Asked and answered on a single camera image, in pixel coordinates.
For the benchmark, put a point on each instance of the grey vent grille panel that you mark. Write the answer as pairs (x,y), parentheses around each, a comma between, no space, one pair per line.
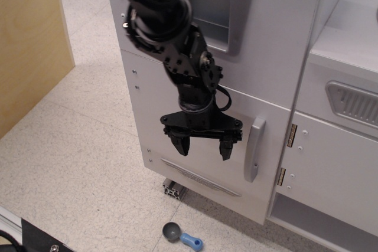
(352,103)

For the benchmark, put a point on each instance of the aluminium frame rail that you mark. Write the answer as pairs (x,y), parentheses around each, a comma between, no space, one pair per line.
(11,224)

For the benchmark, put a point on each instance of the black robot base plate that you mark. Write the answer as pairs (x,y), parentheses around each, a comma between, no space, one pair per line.
(33,239)

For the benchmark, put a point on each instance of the white oven cabinet door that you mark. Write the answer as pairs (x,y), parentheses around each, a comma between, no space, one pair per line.
(333,171)

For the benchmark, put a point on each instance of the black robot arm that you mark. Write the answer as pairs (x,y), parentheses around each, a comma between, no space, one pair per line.
(165,30)

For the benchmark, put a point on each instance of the grey fridge door handle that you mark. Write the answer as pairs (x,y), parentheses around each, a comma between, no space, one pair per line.
(250,167)

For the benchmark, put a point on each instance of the grey ice dispenser recess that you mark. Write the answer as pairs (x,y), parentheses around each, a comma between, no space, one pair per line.
(224,10)

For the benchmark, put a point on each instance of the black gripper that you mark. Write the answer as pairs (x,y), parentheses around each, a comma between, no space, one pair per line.
(210,123)

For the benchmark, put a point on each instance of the lower brass oven hinge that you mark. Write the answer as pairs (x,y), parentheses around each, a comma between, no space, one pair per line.
(281,176)

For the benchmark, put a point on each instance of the grey blue toy scoop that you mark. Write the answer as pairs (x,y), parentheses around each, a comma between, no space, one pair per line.
(172,232)

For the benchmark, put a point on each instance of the light wooden board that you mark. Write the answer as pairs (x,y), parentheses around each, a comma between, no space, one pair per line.
(35,55)

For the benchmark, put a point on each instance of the aluminium extrusion foot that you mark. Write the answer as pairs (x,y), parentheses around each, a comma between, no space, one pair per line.
(174,189)

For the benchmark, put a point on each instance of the white toy kitchen cabinet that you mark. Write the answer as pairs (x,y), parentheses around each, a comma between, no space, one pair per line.
(290,50)

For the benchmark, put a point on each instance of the white low fridge door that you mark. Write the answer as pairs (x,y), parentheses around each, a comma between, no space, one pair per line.
(203,170)

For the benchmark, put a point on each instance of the brass oven hinge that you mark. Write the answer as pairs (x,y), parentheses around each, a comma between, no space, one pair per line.
(281,176)
(291,135)

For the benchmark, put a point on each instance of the upper brass oven hinge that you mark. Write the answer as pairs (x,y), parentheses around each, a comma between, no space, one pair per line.
(291,135)

